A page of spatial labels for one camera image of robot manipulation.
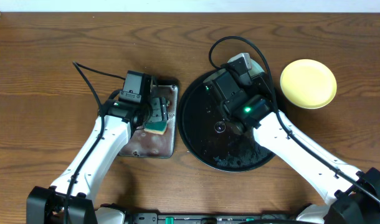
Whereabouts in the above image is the round black serving tray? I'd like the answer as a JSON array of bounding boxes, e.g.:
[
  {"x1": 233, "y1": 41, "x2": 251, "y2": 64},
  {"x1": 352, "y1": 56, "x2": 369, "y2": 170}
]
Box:
[{"x1": 176, "y1": 71, "x2": 275, "y2": 172}]

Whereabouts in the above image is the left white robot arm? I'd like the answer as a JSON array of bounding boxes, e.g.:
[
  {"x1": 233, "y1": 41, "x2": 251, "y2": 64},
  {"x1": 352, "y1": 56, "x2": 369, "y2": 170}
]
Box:
[{"x1": 26, "y1": 96, "x2": 178, "y2": 223}]

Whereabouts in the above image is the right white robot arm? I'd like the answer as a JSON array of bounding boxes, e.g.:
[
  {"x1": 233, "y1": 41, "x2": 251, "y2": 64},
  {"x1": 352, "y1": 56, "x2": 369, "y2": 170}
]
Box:
[{"x1": 203, "y1": 69, "x2": 380, "y2": 223}]

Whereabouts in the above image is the metal tray of soapy water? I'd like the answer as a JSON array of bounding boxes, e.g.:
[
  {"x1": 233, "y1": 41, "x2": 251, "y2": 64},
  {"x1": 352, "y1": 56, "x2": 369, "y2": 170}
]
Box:
[{"x1": 118, "y1": 79, "x2": 179, "y2": 159}]

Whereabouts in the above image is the mint green plate with ketchup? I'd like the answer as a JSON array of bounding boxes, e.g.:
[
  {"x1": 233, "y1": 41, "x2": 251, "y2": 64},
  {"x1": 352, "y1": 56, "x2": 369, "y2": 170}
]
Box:
[{"x1": 227, "y1": 53, "x2": 265, "y2": 78}]

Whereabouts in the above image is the pale green cleaned plate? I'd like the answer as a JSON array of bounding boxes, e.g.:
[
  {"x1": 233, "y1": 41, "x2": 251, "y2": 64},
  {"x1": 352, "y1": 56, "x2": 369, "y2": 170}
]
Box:
[{"x1": 287, "y1": 98, "x2": 331, "y2": 110}]

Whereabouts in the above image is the yellow plate with ketchup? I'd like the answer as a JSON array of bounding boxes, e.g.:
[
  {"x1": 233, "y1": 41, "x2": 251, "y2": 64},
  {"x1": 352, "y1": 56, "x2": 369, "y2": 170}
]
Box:
[{"x1": 280, "y1": 59, "x2": 337, "y2": 101}]

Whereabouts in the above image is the green and yellow scrub sponge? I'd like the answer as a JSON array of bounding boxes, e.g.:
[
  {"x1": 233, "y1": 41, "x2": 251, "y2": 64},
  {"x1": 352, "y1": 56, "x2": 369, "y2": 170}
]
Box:
[{"x1": 144, "y1": 121, "x2": 168, "y2": 135}]

